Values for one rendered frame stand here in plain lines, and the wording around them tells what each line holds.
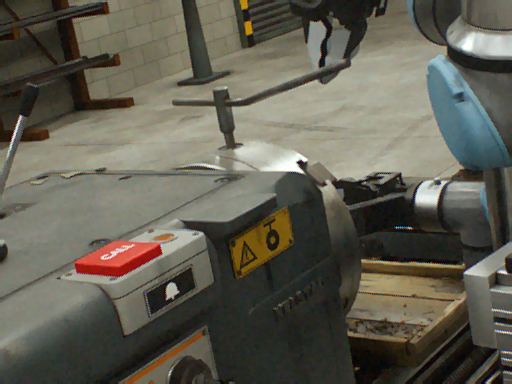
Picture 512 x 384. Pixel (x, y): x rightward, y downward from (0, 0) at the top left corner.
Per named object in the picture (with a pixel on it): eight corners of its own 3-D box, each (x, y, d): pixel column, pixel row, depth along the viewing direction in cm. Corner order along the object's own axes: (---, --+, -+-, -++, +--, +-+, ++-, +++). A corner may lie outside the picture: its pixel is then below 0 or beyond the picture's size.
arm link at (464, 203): (511, 249, 144) (504, 191, 142) (441, 245, 151) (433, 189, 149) (534, 230, 150) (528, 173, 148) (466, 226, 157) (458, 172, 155)
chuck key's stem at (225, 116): (223, 169, 147) (208, 89, 144) (234, 164, 148) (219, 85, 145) (234, 169, 145) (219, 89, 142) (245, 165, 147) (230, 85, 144)
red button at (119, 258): (122, 286, 94) (117, 265, 93) (77, 281, 98) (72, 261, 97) (166, 262, 98) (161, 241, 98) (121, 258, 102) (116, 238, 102)
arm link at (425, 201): (441, 239, 151) (433, 185, 149) (413, 237, 154) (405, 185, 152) (464, 222, 157) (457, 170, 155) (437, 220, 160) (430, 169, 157)
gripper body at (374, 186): (376, 215, 168) (443, 218, 160) (347, 233, 162) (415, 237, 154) (369, 169, 166) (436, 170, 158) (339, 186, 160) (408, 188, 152)
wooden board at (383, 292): (418, 368, 153) (414, 343, 152) (228, 342, 175) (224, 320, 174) (502, 289, 175) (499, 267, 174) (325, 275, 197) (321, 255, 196)
